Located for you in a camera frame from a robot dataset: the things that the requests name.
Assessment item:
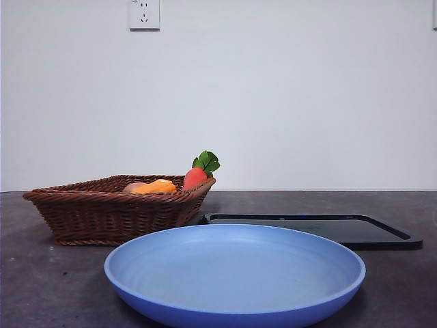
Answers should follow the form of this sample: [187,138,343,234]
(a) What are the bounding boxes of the yellow corn cob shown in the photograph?
[130,179,178,195]

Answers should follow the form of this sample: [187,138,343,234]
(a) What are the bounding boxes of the blue round plate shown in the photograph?
[104,223,367,328]

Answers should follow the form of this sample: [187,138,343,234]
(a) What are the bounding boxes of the brown wicker basket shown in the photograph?
[23,174,216,247]

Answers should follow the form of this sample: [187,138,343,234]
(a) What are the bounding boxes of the orange carrot with green leaves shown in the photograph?
[181,150,221,191]

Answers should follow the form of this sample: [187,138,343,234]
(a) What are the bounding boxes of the black rectangular tray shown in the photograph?
[186,213,423,251]

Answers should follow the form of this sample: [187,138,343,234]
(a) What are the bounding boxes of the white wall socket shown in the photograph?
[129,0,160,32]

